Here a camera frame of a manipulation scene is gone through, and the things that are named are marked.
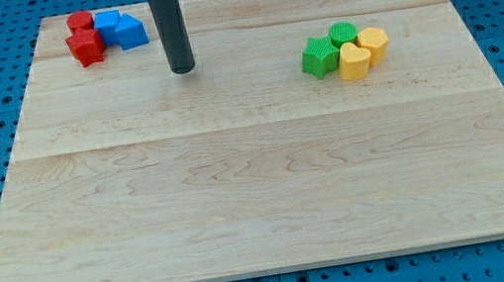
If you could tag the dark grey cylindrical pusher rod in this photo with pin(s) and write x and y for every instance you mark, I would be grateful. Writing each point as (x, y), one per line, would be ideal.
(172, 33)

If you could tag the red circle block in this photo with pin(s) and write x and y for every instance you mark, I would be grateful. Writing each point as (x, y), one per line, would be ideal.
(80, 21)

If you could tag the red star block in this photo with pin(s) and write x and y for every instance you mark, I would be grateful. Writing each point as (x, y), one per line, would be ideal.
(86, 46)

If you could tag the green star block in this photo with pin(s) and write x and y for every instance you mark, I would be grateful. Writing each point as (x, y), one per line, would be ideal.
(319, 57)

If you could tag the green circle block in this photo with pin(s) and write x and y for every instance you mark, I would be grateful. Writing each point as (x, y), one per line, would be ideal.
(342, 32)

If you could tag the blue triangle block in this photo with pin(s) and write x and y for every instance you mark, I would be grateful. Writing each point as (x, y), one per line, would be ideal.
(130, 32)

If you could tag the blue cube block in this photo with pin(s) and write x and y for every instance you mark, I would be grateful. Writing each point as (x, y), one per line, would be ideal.
(105, 23)

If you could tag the light wooden board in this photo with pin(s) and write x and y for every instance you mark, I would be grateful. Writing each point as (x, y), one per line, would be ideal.
(125, 172)

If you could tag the yellow heart block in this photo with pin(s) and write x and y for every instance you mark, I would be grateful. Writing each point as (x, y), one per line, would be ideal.
(353, 62)

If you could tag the yellow hexagon block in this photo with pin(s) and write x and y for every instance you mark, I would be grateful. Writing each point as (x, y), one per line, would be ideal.
(376, 41)

